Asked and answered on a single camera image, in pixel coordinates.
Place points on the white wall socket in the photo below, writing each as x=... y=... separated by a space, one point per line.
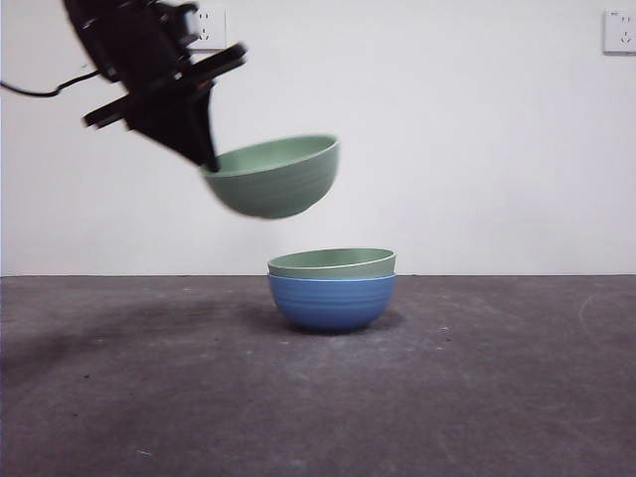
x=621 y=32
x=213 y=27

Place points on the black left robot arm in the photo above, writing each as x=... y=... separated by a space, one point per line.
x=129 y=49

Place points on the blue ribbed bowl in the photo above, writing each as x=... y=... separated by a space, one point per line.
x=333 y=303

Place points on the green ribbed bowl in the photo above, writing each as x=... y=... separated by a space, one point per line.
x=333 y=267
x=278 y=184

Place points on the pale grey left camera box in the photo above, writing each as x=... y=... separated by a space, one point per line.
x=191 y=27

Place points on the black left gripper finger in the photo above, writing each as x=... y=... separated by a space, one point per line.
x=174 y=129
x=213 y=149

